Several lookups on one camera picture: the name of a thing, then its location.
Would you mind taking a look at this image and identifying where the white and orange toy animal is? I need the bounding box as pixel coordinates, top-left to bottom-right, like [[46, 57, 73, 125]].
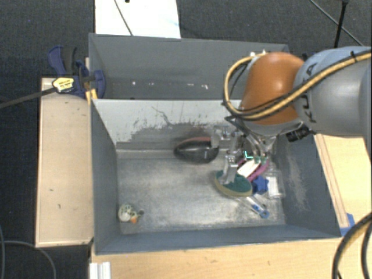
[[117, 202, 145, 225]]

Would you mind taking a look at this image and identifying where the black and red oval object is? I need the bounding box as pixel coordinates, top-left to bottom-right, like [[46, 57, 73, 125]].
[[173, 137, 220, 164]]

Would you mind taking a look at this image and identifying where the black cylinder on white bracket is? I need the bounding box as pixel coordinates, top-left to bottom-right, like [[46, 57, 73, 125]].
[[284, 123, 316, 142]]

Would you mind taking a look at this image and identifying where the grey metal bin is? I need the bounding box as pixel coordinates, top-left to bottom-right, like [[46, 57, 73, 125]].
[[88, 33, 342, 255]]

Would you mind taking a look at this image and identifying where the pale wood board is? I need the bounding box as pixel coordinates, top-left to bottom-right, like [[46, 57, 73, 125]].
[[34, 77, 95, 248]]

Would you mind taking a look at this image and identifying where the magenta and white object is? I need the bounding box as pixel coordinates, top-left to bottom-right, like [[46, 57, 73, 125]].
[[236, 158, 270, 183]]

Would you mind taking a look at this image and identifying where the green and tan round sponge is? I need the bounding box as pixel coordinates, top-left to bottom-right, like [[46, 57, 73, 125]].
[[214, 169, 253, 198]]

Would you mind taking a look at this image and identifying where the clear tube with blue parts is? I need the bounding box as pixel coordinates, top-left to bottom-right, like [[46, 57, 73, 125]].
[[243, 193, 271, 219]]

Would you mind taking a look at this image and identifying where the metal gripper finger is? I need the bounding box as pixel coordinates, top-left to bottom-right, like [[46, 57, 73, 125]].
[[221, 153, 242, 185], [210, 124, 231, 148]]

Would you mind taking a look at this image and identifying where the blue star-shaped object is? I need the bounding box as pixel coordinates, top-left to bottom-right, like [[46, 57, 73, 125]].
[[251, 175, 269, 195]]

